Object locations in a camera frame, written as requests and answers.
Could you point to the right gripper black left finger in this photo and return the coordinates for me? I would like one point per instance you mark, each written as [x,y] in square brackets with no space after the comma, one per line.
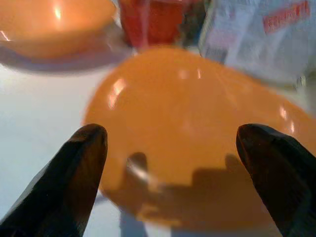
[64,187]

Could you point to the orange plastic plate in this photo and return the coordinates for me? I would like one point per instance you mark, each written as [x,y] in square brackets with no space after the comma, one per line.
[49,24]
[172,111]

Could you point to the red food package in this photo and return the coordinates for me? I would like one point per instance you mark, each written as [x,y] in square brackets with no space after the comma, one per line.
[153,22]

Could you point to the white printed food carton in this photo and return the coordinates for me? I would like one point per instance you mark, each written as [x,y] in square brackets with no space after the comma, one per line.
[259,49]

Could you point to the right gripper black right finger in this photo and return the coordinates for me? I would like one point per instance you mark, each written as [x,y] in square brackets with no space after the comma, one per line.
[284,177]

